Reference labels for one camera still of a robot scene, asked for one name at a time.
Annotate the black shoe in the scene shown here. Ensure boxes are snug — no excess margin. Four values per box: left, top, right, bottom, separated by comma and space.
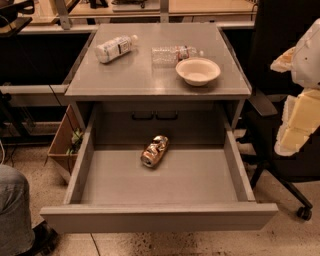
18, 221, 58, 256

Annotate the person leg in jeans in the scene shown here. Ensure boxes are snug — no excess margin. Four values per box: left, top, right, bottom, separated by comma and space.
0, 165, 35, 256

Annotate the wooden workbench in background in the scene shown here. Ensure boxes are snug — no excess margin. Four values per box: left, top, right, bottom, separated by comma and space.
21, 0, 259, 34

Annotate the black drawer handle left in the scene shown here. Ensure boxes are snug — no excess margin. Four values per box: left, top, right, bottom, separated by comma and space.
131, 111, 154, 121

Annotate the crushed orange soda can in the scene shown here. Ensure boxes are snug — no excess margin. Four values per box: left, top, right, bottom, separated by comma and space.
140, 135, 169, 168

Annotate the cardboard box with plant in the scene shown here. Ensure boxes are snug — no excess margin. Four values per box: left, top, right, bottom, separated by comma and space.
48, 105, 80, 183

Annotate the black office chair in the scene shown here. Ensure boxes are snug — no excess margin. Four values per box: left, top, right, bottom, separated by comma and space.
240, 0, 320, 221

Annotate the clear crushed plastic bottle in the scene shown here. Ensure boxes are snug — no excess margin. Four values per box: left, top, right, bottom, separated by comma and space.
151, 45, 204, 67

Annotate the grey metal cabinet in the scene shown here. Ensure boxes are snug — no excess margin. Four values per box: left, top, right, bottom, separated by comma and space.
62, 22, 253, 134

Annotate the white paper bowl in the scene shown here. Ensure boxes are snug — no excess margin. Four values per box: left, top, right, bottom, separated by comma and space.
175, 57, 221, 86

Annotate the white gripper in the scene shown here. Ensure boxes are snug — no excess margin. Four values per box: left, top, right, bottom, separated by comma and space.
270, 19, 320, 156

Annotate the grey open top drawer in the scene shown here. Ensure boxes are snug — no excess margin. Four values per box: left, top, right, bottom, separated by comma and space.
41, 105, 278, 233

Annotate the black drawer handle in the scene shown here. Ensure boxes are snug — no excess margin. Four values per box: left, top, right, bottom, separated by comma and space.
155, 111, 178, 121
131, 111, 154, 121

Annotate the white labelled plastic bottle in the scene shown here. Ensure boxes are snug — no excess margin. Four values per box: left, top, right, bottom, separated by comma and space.
95, 35, 138, 64

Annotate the black drawer handle right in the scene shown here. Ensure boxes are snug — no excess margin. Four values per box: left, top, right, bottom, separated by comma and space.
155, 111, 178, 121

